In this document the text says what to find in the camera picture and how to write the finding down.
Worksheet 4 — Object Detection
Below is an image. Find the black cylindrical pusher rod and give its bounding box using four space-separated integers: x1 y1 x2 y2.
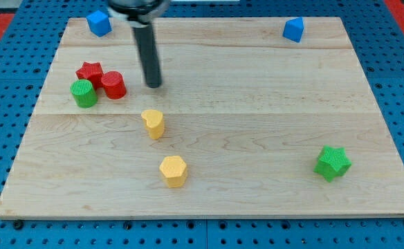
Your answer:
132 24 163 88

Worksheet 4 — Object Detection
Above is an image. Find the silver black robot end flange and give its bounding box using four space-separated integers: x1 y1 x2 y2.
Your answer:
107 0 171 26

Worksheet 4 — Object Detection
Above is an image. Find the red star block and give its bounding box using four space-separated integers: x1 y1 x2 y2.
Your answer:
75 62 104 90

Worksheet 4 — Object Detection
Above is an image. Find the green star block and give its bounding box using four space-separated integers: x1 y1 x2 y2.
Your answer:
313 145 352 183

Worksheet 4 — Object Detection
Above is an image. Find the blue cube block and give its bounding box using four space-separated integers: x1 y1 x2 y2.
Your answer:
86 10 112 37

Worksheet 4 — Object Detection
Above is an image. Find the red cylinder block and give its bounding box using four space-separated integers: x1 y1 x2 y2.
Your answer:
101 71 127 100

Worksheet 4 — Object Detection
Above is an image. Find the green cylinder block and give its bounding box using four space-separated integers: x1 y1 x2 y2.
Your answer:
70 80 98 108

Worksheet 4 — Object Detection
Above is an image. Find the yellow heart block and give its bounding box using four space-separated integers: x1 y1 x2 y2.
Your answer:
141 109 165 140

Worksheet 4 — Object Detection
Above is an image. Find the wooden board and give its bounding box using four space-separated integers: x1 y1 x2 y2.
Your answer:
0 17 404 220

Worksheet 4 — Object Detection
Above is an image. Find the yellow hexagon block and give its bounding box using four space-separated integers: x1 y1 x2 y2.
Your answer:
159 156 187 188

